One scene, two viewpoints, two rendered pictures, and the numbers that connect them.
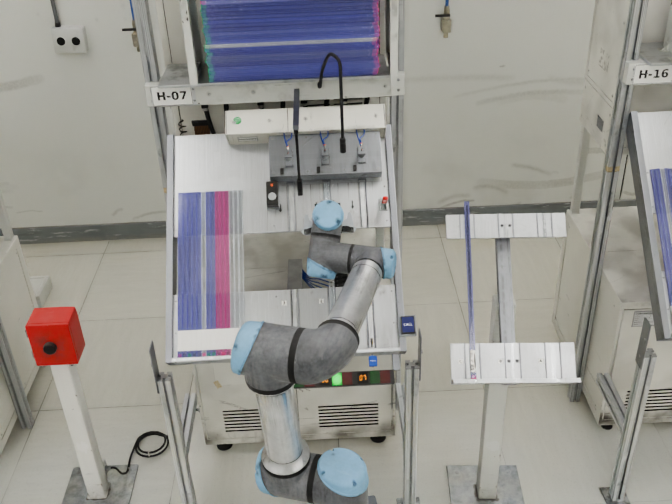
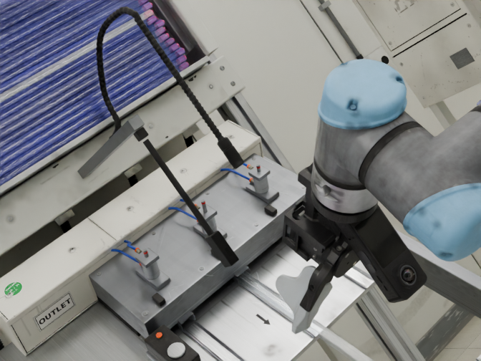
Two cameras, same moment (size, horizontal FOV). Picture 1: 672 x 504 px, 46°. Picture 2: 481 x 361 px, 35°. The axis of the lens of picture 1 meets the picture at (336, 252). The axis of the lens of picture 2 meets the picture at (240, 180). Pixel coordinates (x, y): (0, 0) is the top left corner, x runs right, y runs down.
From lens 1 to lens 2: 151 cm
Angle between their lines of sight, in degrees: 37
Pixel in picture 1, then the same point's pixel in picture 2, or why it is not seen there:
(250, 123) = (41, 276)
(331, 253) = (454, 145)
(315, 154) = (191, 241)
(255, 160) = (94, 341)
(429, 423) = not seen: outside the picture
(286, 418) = not seen: outside the picture
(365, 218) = (356, 273)
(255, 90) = (12, 213)
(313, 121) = (146, 203)
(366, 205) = not seen: hidden behind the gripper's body
